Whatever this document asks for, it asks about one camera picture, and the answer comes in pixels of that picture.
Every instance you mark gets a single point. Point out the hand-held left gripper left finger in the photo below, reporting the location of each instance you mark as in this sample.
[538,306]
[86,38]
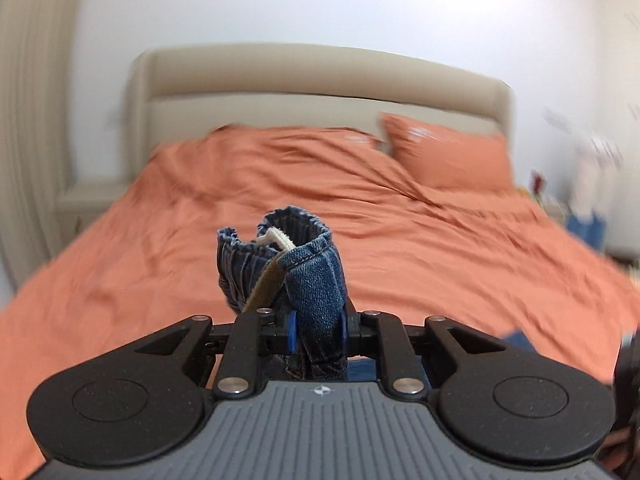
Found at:
[291,332]

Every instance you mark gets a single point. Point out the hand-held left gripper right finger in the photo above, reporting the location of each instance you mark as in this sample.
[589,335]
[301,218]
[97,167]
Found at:
[343,332]

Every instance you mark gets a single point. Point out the blue denim pants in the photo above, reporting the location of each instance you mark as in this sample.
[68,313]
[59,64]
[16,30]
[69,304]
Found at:
[315,290]

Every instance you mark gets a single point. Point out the khaki fabric belt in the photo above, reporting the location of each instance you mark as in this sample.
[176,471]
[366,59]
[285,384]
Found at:
[265,285]

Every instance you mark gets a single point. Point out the orange duvet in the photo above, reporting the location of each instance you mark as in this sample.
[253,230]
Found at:
[150,260]

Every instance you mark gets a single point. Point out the beige nightstand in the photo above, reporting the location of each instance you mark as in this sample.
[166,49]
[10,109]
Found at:
[555,210]
[90,200]

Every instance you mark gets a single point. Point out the dark red container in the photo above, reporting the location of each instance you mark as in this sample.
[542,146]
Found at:
[537,183]

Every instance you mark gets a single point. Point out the orange pillow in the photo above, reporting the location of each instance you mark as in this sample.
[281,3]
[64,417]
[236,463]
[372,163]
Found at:
[450,160]

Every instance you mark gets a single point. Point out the beige upholstered headboard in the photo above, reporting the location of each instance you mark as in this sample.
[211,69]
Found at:
[300,75]

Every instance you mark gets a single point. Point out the beige curtain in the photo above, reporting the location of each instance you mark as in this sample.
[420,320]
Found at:
[35,135]

